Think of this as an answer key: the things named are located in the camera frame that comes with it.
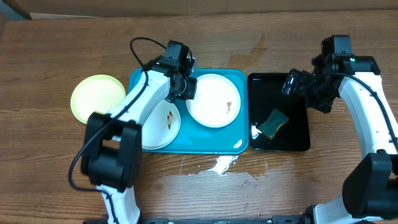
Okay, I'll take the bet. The white plate top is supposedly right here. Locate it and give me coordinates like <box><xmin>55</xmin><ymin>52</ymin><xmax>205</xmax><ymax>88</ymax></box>
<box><xmin>186</xmin><ymin>73</ymin><xmax>241</xmax><ymax>128</ymax></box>

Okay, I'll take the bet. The white plate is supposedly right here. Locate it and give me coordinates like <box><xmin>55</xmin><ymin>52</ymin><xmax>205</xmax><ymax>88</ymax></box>
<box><xmin>186</xmin><ymin>73</ymin><xmax>241</xmax><ymax>128</ymax></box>
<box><xmin>142</xmin><ymin>100</ymin><xmax>181</xmax><ymax>150</ymax></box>

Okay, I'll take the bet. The green yellow sponge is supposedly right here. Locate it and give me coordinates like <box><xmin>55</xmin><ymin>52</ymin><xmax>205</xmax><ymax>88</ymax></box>
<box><xmin>258</xmin><ymin>108</ymin><xmax>289</xmax><ymax>139</ymax></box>

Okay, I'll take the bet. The yellow-green plate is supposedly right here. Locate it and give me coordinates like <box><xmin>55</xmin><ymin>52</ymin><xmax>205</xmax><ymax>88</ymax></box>
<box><xmin>70</xmin><ymin>75</ymin><xmax>126</xmax><ymax>124</ymax></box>

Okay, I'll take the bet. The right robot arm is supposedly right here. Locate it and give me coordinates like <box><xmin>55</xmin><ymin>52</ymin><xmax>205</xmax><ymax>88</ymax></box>
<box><xmin>282</xmin><ymin>55</ymin><xmax>397</xmax><ymax>223</ymax></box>

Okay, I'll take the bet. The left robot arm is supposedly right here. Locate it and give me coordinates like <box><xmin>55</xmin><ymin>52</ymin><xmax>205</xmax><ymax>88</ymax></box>
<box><xmin>75</xmin><ymin>60</ymin><xmax>197</xmax><ymax>223</ymax></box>

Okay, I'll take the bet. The black plastic tray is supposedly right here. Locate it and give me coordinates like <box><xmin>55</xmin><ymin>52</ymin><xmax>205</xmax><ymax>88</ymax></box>
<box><xmin>248</xmin><ymin>73</ymin><xmax>310</xmax><ymax>152</ymax></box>

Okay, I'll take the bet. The white plate lower left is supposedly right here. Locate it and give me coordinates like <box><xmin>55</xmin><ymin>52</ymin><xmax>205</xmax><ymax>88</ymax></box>
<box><xmin>142</xmin><ymin>100</ymin><xmax>181</xmax><ymax>150</ymax></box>

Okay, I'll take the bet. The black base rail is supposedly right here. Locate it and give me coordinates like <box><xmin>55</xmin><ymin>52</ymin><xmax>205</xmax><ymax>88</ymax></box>
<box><xmin>138</xmin><ymin>215</ymin><xmax>314</xmax><ymax>224</ymax></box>

